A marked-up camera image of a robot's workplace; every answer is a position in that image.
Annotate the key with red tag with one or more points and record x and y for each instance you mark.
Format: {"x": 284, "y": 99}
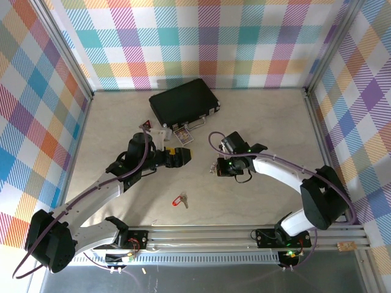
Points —
{"x": 176, "y": 201}

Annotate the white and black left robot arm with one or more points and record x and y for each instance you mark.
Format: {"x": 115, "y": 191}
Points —
{"x": 91, "y": 195}

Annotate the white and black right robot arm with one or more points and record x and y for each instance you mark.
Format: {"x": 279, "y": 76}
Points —
{"x": 281, "y": 174}

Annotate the small colourful picture card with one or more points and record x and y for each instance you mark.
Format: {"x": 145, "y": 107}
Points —
{"x": 183, "y": 135}

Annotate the red triangular badge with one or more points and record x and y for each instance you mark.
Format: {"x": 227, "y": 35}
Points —
{"x": 146, "y": 124}

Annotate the black electronics board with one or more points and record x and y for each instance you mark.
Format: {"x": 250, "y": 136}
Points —
{"x": 116, "y": 258}
{"x": 285, "y": 259}

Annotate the small orange circuit board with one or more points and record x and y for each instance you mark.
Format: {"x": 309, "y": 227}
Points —
{"x": 346, "y": 246}

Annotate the aluminium table edge rail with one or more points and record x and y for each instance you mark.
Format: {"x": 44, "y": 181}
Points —
{"x": 317, "y": 122}
{"x": 75, "y": 152}

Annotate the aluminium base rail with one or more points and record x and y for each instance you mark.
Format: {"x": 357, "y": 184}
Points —
{"x": 198, "y": 236}

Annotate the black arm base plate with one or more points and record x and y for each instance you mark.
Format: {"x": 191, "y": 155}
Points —
{"x": 265, "y": 238}
{"x": 137, "y": 236}

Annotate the aluminium frame post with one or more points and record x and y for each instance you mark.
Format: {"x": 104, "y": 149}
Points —
{"x": 336, "y": 42}
{"x": 61, "y": 45}

